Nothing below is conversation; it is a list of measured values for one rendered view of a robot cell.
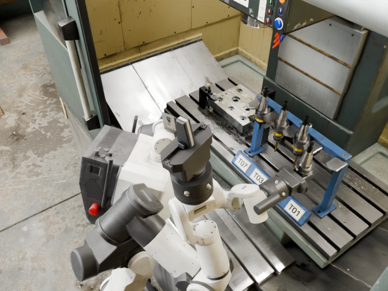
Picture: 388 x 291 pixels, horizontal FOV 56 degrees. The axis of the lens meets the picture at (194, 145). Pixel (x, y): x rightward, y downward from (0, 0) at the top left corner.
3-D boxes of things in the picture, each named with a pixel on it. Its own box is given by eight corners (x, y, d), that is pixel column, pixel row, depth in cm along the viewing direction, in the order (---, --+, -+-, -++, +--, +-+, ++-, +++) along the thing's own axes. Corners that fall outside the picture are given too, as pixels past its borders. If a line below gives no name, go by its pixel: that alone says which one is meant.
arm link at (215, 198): (182, 205, 74) (188, 234, 82) (227, 182, 77) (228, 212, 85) (160, 168, 81) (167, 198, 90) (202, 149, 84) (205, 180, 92)
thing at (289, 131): (289, 139, 143) (289, 138, 142) (279, 132, 146) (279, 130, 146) (301, 133, 146) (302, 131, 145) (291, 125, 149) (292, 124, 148)
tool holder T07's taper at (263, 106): (270, 109, 154) (272, 96, 149) (261, 112, 152) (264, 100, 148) (264, 104, 157) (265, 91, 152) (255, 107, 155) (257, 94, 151)
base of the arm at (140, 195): (122, 258, 95) (89, 229, 94) (131, 235, 108) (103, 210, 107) (160, 219, 93) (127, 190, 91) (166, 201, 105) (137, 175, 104)
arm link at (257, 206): (268, 205, 133) (244, 220, 128) (259, 179, 130) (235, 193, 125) (290, 212, 123) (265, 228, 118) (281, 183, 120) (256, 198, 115)
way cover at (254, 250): (240, 310, 153) (243, 293, 142) (137, 178, 206) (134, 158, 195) (291, 271, 165) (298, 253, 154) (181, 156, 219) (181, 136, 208)
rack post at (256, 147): (251, 157, 179) (258, 109, 158) (243, 151, 182) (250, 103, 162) (265, 149, 183) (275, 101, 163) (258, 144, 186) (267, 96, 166)
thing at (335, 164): (334, 174, 130) (335, 172, 129) (322, 164, 133) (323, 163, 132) (346, 165, 133) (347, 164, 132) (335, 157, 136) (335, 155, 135)
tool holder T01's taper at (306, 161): (314, 164, 130) (318, 150, 126) (306, 170, 128) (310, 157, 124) (303, 157, 133) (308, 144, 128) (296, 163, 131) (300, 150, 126)
